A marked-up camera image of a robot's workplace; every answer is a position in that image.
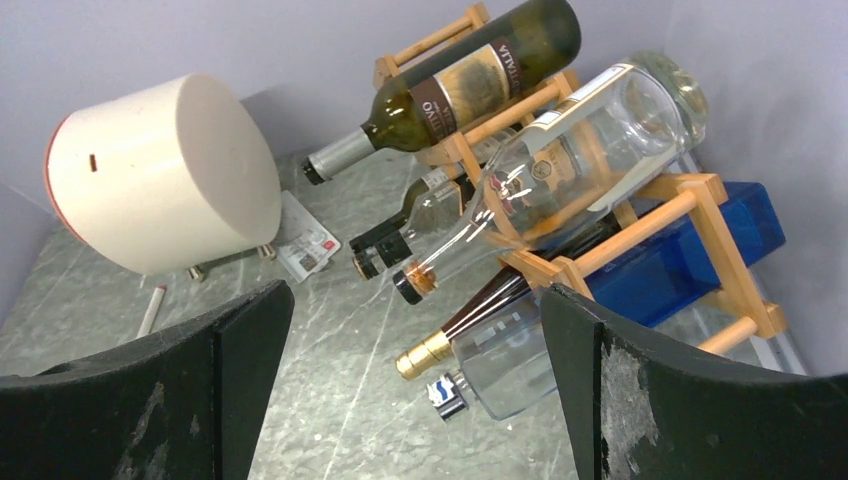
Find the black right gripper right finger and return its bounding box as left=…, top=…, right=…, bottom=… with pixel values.
left=540, top=284, right=847, bottom=479

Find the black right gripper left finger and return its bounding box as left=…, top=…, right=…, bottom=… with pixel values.
left=1, top=280, right=295, bottom=479

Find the blue rectangular box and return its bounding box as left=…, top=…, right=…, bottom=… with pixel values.
left=586, top=182, right=785, bottom=327

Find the large clear glass bottle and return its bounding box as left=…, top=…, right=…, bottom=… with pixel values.
left=393, top=51, right=709, bottom=304

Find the small clear bottle blue cap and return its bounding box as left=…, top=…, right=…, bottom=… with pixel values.
left=427, top=288, right=557, bottom=421

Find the wooden wine rack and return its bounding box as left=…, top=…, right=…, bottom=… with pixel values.
left=373, top=2, right=788, bottom=379

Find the brown bottle with gold cap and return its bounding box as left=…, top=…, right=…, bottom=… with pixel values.
left=395, top=221, right=621, bottom=382

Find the dark green lower wine bottle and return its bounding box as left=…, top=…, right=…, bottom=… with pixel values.
left=349, top=171, right=474, bottom=278

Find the dark green labelled wine bottle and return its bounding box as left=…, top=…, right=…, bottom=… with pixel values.
left=301, top=0, right=581, bottom=185

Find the white pen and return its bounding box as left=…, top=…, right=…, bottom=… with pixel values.
left=136, top=285, right=167, bottom=339

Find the white packaged card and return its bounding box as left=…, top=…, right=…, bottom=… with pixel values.
left=272, top=191, right=341, bottom=283

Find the cream cylindrical drum box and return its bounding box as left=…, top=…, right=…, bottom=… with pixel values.
left=44, top=73, right=282, bottom=276

